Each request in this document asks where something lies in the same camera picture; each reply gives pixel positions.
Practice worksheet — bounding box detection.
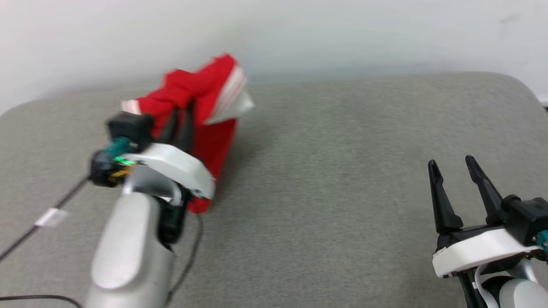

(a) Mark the grey fabric sofa cushion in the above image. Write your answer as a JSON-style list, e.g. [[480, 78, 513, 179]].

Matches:
[[0, 71, 548, 308]]

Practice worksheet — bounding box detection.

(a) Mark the red garment with white trim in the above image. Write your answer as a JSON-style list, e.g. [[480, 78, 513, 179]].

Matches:
[[122, 53, 254, 214]]

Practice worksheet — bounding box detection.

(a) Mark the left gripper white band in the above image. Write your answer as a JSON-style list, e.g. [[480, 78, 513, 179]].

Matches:
[[128, 103, 216, 200]]

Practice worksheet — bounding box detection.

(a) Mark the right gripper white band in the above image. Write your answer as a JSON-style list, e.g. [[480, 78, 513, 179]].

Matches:
[[428, 155, 548, 279]]

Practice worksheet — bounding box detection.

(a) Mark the white paper cable label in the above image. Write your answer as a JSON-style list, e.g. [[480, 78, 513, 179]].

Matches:
[[35, 208, 69, 227]]

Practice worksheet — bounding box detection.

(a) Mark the white right arm cable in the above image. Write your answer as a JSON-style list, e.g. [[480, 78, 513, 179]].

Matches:
[[473, 263, 500, 308]]

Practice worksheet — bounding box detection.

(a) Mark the black left camera cable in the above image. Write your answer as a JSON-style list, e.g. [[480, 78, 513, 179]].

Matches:
[[0, 176, 92, 262]]

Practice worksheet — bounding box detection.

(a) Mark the teal left camera connector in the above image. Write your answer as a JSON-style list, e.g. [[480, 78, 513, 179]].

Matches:
[[104, 137, 138, 158]]

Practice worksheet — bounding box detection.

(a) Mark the thin black cable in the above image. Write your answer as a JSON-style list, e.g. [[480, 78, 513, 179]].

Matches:
[[166, 213, 204, 302], [0, 294, 83, 308]]

